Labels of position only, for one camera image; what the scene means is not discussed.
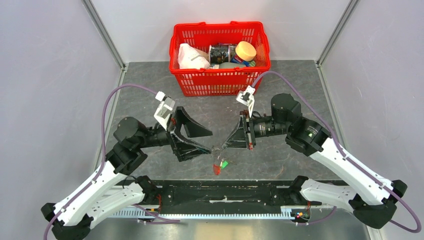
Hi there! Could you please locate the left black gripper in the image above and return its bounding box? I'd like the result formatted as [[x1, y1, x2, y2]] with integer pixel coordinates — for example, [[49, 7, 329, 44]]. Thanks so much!
[[136, 106, 214, 161]]

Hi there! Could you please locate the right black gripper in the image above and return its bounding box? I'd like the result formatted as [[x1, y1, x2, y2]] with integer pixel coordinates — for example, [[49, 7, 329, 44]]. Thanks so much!
[[222, 109, 290, 149]]

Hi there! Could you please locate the green capped key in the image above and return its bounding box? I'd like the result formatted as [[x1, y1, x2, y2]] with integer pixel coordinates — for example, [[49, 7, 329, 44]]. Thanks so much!
[[219, 160, 237, 169]]

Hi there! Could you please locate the keyring with red fob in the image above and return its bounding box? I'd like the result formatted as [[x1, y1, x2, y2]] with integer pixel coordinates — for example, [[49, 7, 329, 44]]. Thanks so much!
[[211, 146, 226, 176]]

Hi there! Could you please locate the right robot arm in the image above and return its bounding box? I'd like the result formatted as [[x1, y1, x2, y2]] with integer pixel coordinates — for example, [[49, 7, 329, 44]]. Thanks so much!
[[223, 91, 407, 229]]

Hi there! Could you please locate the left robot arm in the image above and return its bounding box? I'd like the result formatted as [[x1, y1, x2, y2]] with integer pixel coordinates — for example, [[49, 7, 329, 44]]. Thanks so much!
[[41, 106, 213, 240]]

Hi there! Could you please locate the red plastic shopping basket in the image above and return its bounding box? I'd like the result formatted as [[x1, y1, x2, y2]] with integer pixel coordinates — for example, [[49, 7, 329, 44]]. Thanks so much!
[[168, 21, 271, 97]]

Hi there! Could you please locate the grey round lid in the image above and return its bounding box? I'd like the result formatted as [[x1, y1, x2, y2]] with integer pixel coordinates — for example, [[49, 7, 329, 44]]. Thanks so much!
[[218, 62, 246, 69]]

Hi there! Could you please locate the blue snack packet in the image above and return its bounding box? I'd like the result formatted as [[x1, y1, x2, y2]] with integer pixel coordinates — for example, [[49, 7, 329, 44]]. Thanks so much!
[[230, 55, 256, 67]]

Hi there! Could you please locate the white crumpled bag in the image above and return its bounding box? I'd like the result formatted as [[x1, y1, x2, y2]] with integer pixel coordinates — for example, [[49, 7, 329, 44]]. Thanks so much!
[[177, 43, 210, 70]]

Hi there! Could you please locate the black printed can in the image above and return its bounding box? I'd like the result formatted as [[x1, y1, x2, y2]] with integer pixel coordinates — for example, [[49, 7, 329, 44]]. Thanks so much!
[[208, 44, 236, 65]]

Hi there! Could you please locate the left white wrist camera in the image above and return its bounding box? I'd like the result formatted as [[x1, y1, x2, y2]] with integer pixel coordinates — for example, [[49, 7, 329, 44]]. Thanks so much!
[[153, 91, 175, 130]]

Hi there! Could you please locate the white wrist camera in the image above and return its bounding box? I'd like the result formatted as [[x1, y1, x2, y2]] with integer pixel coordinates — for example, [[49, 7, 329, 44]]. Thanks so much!
[[236, 85, 256, 117], [153, 91, 175, 130]]

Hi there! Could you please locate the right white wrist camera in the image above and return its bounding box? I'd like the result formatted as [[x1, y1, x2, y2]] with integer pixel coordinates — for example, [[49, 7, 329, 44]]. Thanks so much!
[[236, 85, 256, 117]]

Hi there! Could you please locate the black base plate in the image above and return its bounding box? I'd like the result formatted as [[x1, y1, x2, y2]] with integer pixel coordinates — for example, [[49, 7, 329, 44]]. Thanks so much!
[[114, 179, 323, 215]]

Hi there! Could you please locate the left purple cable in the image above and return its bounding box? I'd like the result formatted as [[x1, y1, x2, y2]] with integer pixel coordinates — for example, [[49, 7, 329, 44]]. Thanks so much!
[[43, 83, 160, 240]]

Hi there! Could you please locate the slotted cable duct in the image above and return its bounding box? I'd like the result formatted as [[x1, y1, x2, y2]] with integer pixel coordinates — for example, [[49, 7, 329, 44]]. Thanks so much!
[[108, 206, 296, 221]]

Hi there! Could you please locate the right aluminium corner post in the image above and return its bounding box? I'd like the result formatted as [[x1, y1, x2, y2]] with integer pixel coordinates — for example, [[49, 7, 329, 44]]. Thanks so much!
[[315, 0, 360, 68]]

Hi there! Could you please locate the aluminium corner post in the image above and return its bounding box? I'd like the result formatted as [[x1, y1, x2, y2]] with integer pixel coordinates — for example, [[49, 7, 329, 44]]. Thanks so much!
[[81, 0, 126, 70], [315, 0, 360, 68]]

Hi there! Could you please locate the left aluminium corner post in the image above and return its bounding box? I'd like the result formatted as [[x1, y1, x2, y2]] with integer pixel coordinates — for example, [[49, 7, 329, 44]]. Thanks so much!
[[81, 0, 126, 70]]

